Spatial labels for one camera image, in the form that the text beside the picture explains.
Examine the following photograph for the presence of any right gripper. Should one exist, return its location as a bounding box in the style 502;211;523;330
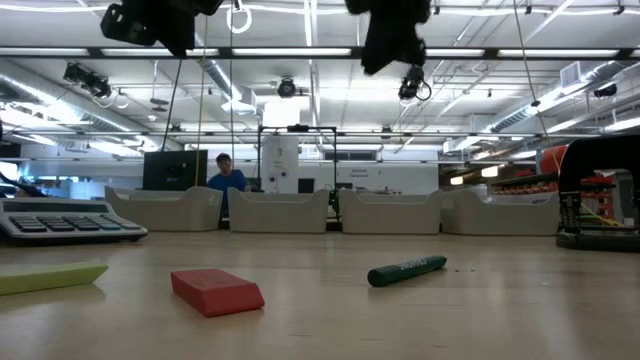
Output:
344;0;432;77

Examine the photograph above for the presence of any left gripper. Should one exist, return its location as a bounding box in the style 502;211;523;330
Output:
127;0;224;58

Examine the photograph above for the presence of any dark green pen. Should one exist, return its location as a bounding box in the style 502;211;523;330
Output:
366;254;449;289

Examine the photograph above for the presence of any red eraser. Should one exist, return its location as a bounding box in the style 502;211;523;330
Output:
170;268;266;319

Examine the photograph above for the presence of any yellow eraser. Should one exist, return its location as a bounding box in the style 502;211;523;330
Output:
0;260;110;297

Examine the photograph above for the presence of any shelf with red bins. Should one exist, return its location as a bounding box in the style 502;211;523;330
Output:
492;144;619;211

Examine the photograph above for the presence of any black overhead light beam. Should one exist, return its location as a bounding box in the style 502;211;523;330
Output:
0;45;640;62

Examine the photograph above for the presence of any black monitor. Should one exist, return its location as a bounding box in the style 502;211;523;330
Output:
142;149;209;192

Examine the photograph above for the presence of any person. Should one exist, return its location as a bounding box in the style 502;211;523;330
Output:
206;152;251;221

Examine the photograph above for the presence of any white cylindrical tank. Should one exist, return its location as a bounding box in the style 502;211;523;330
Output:
260;134;301;194

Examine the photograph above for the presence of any grey plastic bin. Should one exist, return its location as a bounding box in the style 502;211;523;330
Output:
338;188;444;235
103;185;224;233
439;188;561;237
227;187;331;234

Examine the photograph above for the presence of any grey desk calculator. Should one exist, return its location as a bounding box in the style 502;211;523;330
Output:
0;197;150;246

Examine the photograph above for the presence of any black ceiling camera with cable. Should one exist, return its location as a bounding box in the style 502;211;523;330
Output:
397;64;433;103

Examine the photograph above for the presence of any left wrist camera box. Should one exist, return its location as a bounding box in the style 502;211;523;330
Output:
99;2;158;48

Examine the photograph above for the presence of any white cable ring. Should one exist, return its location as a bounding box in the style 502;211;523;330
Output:
225;0;254;35

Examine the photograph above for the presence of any black hanging cable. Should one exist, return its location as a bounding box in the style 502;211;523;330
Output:
159;57;184;152

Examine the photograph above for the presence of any round black overhead camera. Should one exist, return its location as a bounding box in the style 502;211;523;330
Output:
276;76;298;99

